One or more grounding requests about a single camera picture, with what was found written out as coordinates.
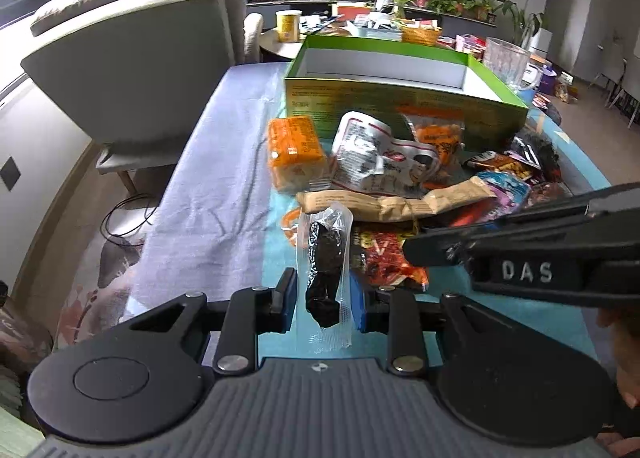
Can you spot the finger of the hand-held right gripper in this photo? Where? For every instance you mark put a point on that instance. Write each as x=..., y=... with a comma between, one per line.
x=440, y=248
x=575, y=200

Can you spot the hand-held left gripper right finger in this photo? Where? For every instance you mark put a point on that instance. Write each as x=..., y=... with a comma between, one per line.
x=361, y=305

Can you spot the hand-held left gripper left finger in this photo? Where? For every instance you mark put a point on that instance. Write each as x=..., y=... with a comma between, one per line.
x=284, y=300

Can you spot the red spicy snack packet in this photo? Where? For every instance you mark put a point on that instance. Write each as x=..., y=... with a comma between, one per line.
x=385, y=258

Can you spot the clear packet long dark snack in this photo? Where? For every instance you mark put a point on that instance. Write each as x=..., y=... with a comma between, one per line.
x=325, y=258

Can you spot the long beige snack packet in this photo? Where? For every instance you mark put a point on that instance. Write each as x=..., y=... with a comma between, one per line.
x=380, y=207

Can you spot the blue pink snack packet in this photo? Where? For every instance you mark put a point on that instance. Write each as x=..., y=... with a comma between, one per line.
x=502, y=190

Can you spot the small orange snack packet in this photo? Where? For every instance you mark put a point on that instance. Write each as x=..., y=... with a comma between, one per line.
x=289, y=225

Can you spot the brown snack packet yellow nuggets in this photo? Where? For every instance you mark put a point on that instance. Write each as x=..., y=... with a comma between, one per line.
x=505, y=168

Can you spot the clear packet orange peanuts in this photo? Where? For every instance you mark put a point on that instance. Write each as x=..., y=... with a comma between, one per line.
x=440, y=137

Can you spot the white snack packet red label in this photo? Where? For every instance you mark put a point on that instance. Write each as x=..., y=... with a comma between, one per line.
x=365, y=152

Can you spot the green cardboard box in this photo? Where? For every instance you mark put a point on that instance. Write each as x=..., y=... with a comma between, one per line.
x=350, y=97

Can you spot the person's right hand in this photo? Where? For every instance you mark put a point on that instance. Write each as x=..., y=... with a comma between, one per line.
x=627, y=363

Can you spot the dark red snack packet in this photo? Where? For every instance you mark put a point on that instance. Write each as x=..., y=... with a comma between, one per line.
x=547, y=194

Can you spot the teal patterned tablecloth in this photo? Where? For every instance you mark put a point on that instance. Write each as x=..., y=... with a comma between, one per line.
x=240, y=198

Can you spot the glass mug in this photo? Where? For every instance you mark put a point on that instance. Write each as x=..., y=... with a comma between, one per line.
x=505, y=62

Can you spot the white cabinet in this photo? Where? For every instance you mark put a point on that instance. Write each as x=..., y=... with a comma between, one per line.
x=541, y=42

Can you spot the pink box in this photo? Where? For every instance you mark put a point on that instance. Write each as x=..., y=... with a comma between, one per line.
x=470, y=45

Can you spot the floral rug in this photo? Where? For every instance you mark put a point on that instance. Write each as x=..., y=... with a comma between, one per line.
x=95, y=288

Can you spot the tall leafy floor plant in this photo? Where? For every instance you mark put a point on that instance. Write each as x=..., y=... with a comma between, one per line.
x=522, y=12

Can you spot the wicker basket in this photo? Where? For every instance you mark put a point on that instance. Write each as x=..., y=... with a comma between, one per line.
x=421, y=35

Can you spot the blue tissue box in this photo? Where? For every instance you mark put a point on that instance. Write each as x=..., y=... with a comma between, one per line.
x=372, y=30

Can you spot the round wooden side table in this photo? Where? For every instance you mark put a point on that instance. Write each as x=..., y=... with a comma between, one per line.
x=272, y=47

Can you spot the red box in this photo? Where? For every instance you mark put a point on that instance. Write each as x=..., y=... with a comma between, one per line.
x=350, y=10

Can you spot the white cushion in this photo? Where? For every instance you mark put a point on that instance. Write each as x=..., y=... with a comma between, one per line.
x=252, y=37

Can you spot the yellow canister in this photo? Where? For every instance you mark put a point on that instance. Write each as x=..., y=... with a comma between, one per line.
x=289, y=26

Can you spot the grey armchair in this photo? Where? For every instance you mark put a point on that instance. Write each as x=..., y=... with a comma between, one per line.
x=135, y=67

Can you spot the black wall socket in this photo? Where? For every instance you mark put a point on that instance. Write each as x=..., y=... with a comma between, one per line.
x=9, y=173

